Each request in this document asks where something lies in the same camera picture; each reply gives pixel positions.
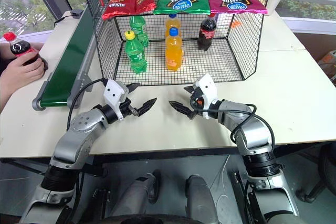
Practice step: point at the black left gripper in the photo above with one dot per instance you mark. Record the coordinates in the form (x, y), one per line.
(127, 107)

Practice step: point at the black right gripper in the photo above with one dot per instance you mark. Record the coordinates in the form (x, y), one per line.
(197, 104)

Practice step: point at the cola bottle red cap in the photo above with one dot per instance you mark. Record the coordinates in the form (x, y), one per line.
(19, 48)

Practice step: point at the person's right forearm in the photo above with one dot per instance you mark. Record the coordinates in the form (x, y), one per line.
(5, 98)

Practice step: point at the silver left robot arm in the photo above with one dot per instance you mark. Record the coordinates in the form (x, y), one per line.
(84, 125)

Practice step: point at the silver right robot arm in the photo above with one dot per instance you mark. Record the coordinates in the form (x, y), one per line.
(253, 129)

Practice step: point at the green conveyor belt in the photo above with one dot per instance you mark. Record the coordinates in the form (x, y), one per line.
(71, 56)

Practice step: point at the person's right hand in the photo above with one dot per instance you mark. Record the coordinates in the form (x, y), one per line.
(23, 73)

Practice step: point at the green soda bottle yellow cap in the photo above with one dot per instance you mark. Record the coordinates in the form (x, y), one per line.
(135, 54)

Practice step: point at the orange soda bottle blue cap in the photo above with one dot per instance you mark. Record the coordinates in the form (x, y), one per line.
(172, 23)
(173, 53)

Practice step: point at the cola bottle red label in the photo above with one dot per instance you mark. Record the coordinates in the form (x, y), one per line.
(207, 33)

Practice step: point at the small orange object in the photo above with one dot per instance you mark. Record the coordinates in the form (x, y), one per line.
(236, 23)

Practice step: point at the grey rounded leg housing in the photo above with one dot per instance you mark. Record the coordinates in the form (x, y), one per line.
(200, 197)
(136, 195)

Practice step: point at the black power adapter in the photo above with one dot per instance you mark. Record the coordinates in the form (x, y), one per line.
(77, 13)

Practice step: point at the dark rounded torso edge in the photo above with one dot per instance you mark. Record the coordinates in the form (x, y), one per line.
(157, 220)

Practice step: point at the brown cardboard box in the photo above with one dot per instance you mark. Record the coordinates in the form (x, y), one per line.
(328, 64)

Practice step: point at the black office chair base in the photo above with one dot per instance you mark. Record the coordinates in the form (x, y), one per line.
(320, 176)

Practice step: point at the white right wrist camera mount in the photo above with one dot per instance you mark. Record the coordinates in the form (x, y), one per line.
(208, 90)

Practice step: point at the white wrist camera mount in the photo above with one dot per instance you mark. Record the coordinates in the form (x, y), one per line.
(113, 91)
(208, 90)

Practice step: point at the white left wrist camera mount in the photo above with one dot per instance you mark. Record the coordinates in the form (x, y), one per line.
(113, 91)

